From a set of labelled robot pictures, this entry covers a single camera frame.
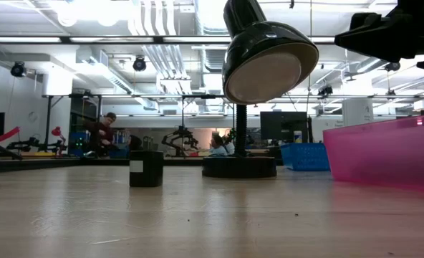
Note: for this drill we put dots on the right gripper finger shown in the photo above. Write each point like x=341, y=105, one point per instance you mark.
x=384, y=39

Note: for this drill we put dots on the red plastic bin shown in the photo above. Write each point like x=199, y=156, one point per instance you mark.
x=384, y=154

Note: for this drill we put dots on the black background robot arm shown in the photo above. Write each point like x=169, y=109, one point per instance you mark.
x=179, y=134
x=25, y=144

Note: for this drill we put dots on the black joystick controller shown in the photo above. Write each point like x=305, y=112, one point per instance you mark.
x=265, y=57

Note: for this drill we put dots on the black monitor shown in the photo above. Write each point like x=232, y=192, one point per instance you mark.
x=283, y=125

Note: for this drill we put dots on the blue plastic basket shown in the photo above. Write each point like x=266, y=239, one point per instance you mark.
x=305, y=157

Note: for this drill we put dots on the person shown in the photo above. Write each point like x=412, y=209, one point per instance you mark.
x=230, y=147
x=217, y=148
x=102, y=134

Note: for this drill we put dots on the small black cube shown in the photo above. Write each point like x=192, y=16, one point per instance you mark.
x=146, y=170

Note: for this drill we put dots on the red desk lamp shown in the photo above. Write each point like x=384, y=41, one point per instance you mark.
x=56, y=131

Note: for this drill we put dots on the black ceiling camera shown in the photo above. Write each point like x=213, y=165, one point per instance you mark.
x=139, y=64
x=18, y=69

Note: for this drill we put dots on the black background rig frame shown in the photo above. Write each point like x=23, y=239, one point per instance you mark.
x=126, y=96

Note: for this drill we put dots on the black aluminium table frame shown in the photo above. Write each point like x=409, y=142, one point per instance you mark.
x=54, y=165

